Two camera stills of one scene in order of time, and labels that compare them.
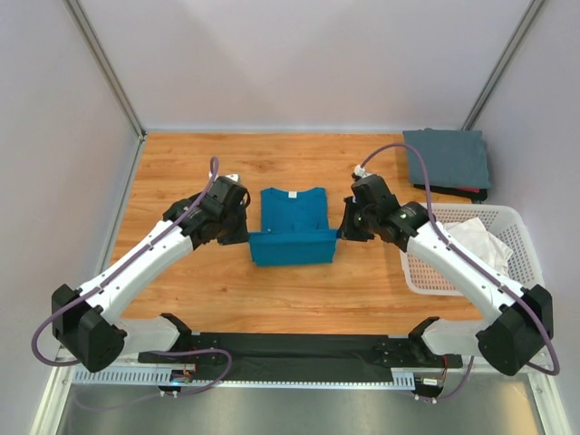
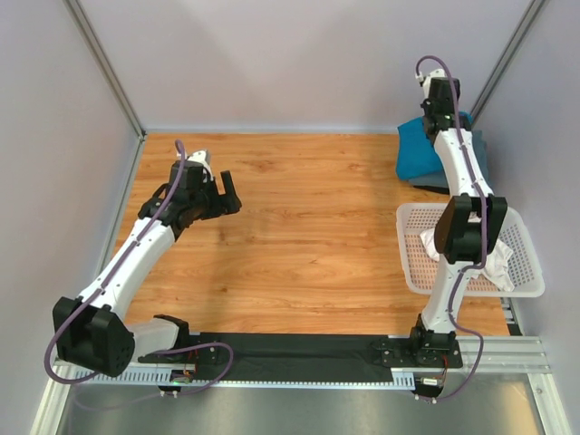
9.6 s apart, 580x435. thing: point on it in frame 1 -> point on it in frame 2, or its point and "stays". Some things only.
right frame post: x=525 y=24 stays
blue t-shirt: x=294 y=228 -> x=416 y=155
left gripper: x=242 y=234 -> x=224 y=204
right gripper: x=346 y=231 -> x=425 y=107
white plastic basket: x=506 y=223 stays
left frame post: x=106 y=64 stays
